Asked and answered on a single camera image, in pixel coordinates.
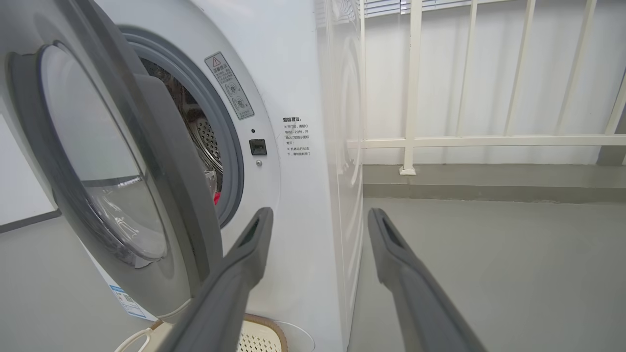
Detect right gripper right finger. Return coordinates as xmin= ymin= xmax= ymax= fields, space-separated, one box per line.
xmin=367 ymin=208 xmax=487 ymax=352

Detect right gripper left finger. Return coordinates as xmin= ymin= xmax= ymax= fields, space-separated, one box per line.
xmin=156 ymin=207 xmax=274 ymax=352

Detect round glass washing machine door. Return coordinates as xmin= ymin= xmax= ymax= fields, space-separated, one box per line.
xmin=0 ymin=0 xmax=224 ymax=323

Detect cream perforated laundry basket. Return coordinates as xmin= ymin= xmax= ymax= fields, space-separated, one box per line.
xmin=115 ymin=314 xmax=288 ymax=352

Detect white front-load washing machine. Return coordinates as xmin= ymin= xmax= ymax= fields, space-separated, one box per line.
xmin=95 ymin=0 xmax=365 ymax=352

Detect blue energy label sticker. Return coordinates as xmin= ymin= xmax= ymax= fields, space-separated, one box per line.
xmin=109 ymin=284 xmax=157 ymax=322

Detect white metal railing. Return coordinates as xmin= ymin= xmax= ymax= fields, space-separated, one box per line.
xmin=347 ymin=0 xmax=626 ymax=176

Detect grey warning sticker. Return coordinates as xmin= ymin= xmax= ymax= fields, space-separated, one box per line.
xmin=204 ymin=52 xmax=255 ymax=120

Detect white window blinds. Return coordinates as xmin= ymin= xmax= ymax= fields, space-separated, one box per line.
xmin=364 ymin=0 xmax=490 ymax=18

